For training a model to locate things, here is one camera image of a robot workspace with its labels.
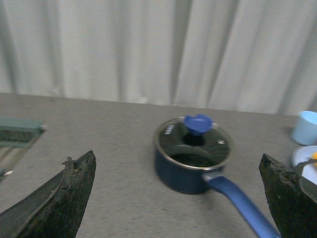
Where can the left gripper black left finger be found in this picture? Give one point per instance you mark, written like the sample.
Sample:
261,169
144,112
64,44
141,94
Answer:
55,209

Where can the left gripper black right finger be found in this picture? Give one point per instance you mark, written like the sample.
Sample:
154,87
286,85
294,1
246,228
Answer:
292,198

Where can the yellow corn cob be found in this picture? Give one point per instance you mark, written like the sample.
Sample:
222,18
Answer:
314,157

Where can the glass lid with blue knob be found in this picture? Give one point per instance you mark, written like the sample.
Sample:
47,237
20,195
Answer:
193,142

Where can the light blue plastic cup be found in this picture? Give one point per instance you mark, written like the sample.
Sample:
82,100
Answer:
305,130

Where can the green metal rack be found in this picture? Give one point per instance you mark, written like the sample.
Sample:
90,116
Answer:
17,136

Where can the dark blue saucepan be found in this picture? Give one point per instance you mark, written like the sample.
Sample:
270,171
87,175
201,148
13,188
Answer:
190,181

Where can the white curtain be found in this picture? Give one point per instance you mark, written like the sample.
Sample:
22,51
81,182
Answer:
241,55

